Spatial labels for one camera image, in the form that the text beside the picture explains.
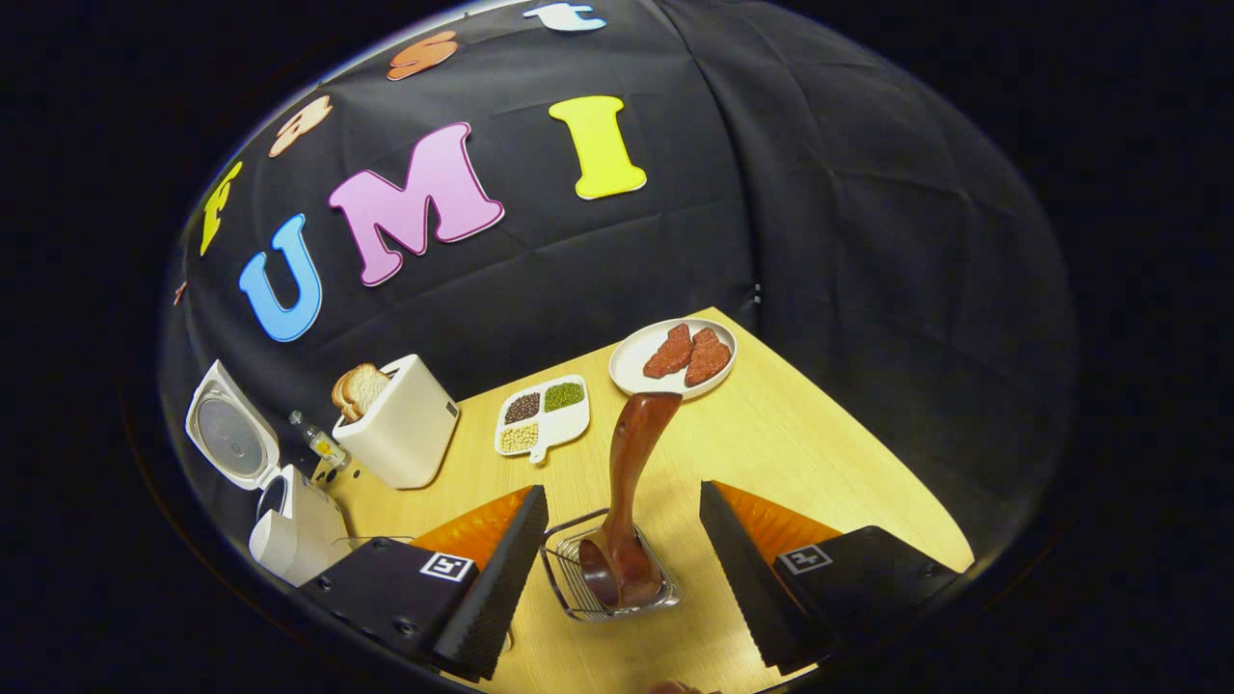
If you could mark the bread slice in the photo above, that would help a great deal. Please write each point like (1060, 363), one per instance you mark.
(339, 397)
(366, 388)

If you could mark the white toaster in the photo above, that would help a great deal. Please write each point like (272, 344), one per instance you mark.
(405, 434)

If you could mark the white divided bean dish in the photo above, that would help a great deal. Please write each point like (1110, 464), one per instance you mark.
(569, 419)

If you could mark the small glass bottle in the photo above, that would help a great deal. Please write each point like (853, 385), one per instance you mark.
(326, 445)

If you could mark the red meat slice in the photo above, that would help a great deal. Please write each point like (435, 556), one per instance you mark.
(668, 352)
(709, 359)

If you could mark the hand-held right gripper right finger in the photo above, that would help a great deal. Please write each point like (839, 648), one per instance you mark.
(747, 588)

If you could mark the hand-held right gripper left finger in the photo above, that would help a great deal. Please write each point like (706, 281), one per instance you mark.
(501, 588)

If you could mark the brown wooden spoon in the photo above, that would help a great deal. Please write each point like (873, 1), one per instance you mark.
(631, 463)

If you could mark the white rice cooker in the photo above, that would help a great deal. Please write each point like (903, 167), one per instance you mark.
(299, 540)

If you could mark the white round plate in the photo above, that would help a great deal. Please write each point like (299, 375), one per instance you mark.
(627, 361)

